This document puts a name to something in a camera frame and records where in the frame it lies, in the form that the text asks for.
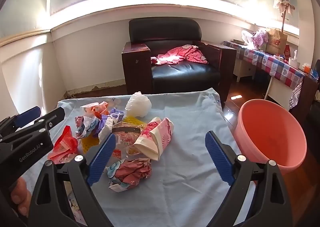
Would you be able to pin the red wrapper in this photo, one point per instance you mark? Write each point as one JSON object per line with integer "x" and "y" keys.
{"x": 63, "y": 145}

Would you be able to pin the orange packet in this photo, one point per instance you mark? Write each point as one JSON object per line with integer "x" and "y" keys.
{"x": 306, "y": 67}

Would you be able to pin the white plastic bag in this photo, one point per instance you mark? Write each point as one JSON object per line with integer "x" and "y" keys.
{"x": 247, "y": 37}
{"x": 138, "y": 104}

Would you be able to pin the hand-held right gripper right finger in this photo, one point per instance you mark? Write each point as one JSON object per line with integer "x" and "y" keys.
{"x": 217, "y": 157}

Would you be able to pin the white plastic bag on desk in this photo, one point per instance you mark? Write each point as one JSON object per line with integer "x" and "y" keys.
{"x": 247, "y": 37}

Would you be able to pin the purple wrapper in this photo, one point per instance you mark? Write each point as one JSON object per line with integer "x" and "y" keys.
{"x": 111, "y": 117}

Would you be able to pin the dark pink wrapper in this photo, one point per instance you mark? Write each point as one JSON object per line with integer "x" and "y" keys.
{"x": 132, "y": 170}

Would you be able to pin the wooden coat stand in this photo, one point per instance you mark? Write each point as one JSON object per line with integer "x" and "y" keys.
{"x": 283, "y": 23}

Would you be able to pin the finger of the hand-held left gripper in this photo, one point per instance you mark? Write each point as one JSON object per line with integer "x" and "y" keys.
{"x": 53, "y": 118}
{"x": 27, "y": 117}

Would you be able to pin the orange and white wrapper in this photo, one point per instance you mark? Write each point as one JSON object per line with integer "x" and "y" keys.
{"x": 96, "y": 109}

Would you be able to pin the clear snack wrapper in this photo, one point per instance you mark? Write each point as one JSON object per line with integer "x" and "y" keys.
{"x": 125, "y": 134}

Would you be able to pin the white desk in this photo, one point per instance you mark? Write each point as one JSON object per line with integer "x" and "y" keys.
{"x": 245, "y": 67}

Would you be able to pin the blue packet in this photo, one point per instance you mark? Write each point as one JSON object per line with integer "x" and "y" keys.
{"x": 315, "y": 74}

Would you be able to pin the brown paper bag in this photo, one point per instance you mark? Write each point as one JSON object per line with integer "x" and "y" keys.
{"x": 276, "y": 42}

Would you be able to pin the checkered tablecloth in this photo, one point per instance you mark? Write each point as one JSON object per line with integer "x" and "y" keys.
{"x": 265, "y": 62}

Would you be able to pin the pink plastic basin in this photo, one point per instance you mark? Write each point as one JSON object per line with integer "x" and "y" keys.
{"x": 270, "y": 132}

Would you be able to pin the white tissue container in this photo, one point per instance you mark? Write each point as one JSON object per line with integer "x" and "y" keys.
{"x": 293, "y": 62}

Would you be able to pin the pink dotted garment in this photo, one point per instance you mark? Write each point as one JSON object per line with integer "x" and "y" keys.
{"x": 185, "y": 54}

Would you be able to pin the small red box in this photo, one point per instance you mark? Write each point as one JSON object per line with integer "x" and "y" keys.
{"x": 287, "y": 52}

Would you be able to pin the person's left hand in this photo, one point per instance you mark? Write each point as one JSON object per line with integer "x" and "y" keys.
{"x": 20, "y": 192}

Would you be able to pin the black leather armchair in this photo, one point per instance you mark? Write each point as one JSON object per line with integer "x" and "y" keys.
{"x": 185, "y": 72}

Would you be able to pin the red checkered cloth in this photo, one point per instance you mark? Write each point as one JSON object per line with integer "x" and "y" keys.
{"x": 260, "y": 38}

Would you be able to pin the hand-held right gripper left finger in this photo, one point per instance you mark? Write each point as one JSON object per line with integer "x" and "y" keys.
{"x": 102, "y": 159}

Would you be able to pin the pink floral packet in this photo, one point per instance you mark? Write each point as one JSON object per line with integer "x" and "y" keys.
{"x": 157, "y": 137}

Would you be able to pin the pink and blue cartoon wrapper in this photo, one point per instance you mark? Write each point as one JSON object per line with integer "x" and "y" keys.
{"x": 85, "y": 124}

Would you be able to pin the light blue cloth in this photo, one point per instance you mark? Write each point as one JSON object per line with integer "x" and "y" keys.
{"x": 190, "y": 167}

